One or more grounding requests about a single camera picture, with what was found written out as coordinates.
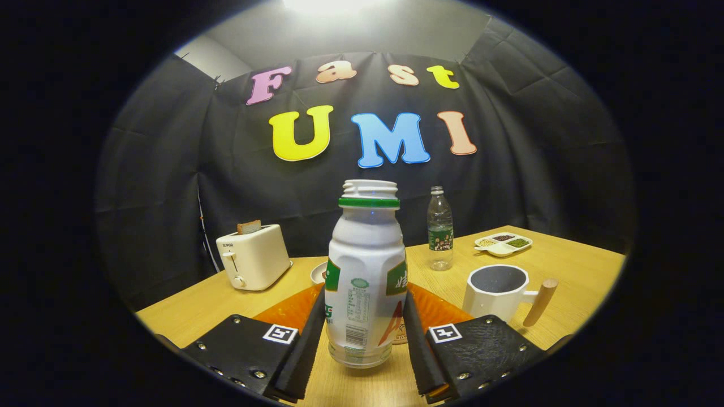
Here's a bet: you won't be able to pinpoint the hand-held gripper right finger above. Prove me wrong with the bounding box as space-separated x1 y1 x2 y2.
403 282 548 404

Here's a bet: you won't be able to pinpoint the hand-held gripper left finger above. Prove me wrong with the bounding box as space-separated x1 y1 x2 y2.
182 283 327 404

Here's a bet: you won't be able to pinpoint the white cup wooden handle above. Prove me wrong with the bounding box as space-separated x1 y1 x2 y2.
462 264 559 328

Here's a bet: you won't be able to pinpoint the white juice bottle green label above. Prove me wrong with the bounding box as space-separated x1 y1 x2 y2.
324 179 409 369

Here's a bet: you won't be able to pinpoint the clear plastic water bottle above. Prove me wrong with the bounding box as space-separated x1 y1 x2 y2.
426 186 455 271

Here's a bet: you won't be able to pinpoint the cream white toaster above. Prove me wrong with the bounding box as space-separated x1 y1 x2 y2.
216 224 293 292

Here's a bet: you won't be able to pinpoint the white divided dish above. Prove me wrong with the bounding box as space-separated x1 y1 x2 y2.
474 232 533 258

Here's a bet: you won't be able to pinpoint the wooden table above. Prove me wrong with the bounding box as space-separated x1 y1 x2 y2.
135 225 627 407

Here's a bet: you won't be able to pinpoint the black backdrop cloth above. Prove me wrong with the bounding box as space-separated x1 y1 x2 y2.
95 17 637 311

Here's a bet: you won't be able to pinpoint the thin toaster cable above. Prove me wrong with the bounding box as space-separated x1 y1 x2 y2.
196 181 221 274

